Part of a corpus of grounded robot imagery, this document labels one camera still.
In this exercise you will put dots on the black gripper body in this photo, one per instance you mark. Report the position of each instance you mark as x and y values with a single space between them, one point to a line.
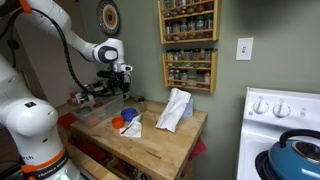
118 82

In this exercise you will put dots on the blue plastic cup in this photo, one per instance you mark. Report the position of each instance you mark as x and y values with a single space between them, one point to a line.
129 114

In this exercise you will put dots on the orange plastic cup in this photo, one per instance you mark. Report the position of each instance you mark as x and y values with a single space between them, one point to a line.
118 122

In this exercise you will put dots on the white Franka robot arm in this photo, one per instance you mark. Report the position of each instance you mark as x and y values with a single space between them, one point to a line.
33 120

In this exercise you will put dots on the small glass jar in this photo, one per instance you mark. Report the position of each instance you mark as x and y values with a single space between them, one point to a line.
141 105

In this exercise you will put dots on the clear plastic bin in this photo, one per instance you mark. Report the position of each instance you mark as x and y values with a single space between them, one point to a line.
106 111

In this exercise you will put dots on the red plastic item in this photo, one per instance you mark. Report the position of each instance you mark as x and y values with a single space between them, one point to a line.
98 105

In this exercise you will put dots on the black utensil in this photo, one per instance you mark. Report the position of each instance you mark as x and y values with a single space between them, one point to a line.
126 129

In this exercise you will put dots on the white paper napkin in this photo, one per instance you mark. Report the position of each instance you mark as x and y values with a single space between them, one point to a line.
135 130

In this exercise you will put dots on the glass spice jar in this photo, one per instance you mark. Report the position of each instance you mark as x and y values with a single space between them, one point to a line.
200 78
187 56
208 56
191 28
170 57
178 57
171 76
176 30
208 25
207 79
169 31
196 56
184 77
184 29
200 26
177 76

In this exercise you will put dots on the white cloth bag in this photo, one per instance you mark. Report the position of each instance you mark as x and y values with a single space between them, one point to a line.
171 111

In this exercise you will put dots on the red silicone mat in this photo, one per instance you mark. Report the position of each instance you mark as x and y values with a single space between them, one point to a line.
66 119

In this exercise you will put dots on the wooden kitchen cart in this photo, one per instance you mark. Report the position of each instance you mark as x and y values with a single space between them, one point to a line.
110 149

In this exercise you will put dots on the wooden spice rack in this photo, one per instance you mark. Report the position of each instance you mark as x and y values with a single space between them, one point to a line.
213 76
161 33

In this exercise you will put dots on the wooden slatted chair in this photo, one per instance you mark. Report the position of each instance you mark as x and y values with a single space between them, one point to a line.
33 85

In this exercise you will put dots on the red cloth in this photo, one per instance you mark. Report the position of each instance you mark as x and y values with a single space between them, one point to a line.
198 148

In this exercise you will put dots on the white stove knob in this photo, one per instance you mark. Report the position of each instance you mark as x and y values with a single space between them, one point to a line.
281 109
260 106

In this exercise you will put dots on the white stove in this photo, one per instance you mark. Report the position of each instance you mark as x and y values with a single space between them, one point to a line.
263 133

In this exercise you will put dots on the black stove burner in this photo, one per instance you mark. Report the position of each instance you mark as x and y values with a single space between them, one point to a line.
263 166

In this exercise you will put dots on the blue kettle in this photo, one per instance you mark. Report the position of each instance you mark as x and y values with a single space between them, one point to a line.
290 165

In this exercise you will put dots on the decorative wall plate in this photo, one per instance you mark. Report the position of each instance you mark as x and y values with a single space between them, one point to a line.
108 16

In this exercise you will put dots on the dark wall switch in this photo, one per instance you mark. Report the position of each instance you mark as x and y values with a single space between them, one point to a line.
15 44

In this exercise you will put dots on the white light switch plate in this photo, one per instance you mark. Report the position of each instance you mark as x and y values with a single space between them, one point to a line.
244 49

